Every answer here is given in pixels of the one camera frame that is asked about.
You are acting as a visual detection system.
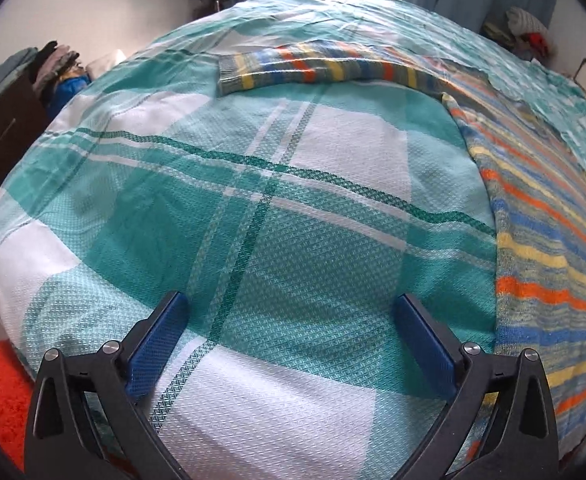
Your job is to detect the pile of folded clothes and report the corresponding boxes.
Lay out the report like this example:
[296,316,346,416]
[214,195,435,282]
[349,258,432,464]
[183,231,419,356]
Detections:
[28,41,91,120]

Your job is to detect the orange fuzzy rug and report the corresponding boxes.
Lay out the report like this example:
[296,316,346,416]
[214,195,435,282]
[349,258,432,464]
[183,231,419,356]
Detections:
[0,340,34,472]

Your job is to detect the clothes heap by curtain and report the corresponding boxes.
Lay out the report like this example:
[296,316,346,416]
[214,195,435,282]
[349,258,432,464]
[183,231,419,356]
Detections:
[481,6,557,65]

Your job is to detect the teal plaid bed cover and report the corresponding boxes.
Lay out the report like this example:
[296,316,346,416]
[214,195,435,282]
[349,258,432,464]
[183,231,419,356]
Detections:
[0,0,586,479]

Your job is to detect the striped knit sweater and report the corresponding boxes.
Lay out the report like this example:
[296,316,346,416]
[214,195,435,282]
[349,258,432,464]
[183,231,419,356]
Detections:
[216,39,586,461]

